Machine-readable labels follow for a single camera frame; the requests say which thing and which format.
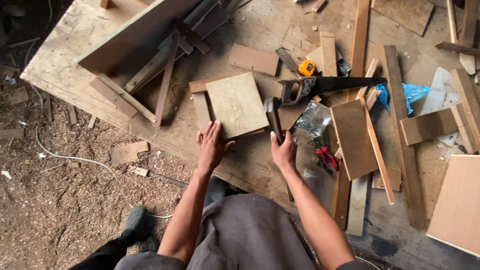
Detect person's right hand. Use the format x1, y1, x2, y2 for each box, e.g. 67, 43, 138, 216
270, 130, 298, 171

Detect white cable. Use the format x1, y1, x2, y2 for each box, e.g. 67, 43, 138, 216
22, 37, 174, 219

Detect blue plastic bag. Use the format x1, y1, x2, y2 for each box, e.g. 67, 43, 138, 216
375, 83, 431, 115

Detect long thin wooden strip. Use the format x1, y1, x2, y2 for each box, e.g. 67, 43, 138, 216
359, 95, 395, 205

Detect brown wooden block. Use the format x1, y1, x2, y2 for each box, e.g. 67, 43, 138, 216
400, 107, 460, 146

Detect small brown plywood piece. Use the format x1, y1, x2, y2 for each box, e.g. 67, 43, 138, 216
228, 43, 280, 77

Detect person's grey shoe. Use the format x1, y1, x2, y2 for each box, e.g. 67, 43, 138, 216
121, 205, 148, 245

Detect light square plywood board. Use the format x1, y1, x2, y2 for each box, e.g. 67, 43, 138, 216
205, 71, 270, 140

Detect wooden handled hammer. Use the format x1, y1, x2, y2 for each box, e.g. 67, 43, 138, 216
263, 97, 295, 202

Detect long dark wooden plank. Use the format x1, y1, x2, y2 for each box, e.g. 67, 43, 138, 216
379, 45, 427, 229

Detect plywood scrap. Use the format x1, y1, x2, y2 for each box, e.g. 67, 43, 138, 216
109, 140, 150, 165

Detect long narrow wooden batten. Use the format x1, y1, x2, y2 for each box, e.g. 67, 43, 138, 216
346, 0, 371, 103

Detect large dark wooden board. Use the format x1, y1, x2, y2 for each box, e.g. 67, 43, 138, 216
75, 0, 205, 76

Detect wooden frame under board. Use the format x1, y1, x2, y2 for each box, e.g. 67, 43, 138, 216
188, 77, 265, 137

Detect yellow tape measure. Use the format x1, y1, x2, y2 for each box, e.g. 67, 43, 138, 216
298, 59, 316, 77

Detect person's grey apron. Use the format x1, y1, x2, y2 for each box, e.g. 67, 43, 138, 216
114, 193, 376, 270

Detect large light plywood sheet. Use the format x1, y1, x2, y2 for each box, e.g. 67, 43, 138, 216
426, 154, 480, 258

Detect person's left hand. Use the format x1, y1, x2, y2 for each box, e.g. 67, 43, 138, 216
196, 120, 236, 174

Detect pale wooden plank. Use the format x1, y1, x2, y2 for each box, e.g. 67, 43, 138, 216
345, 174, 369, 237

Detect brown rectangular plywood panel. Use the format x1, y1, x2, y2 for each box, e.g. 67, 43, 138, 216
329, 99, 379, 181

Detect hand saw with wooden handle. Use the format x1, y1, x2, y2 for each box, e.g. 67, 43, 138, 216
278, 76, 388, 107

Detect red handled pliers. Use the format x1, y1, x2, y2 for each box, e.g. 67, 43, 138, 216
314, 146, 340, 175

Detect clear plastic bag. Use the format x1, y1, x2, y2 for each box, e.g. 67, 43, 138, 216
293, 100, 333, 139

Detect short light wooden batten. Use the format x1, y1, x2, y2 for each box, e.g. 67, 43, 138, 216
320, 31, 338, 78

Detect metal file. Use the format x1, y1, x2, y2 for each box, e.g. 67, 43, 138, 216
275, 47, 299, 73

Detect heap of wooden slats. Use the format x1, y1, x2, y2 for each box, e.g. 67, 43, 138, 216
89, 0, 230, 128

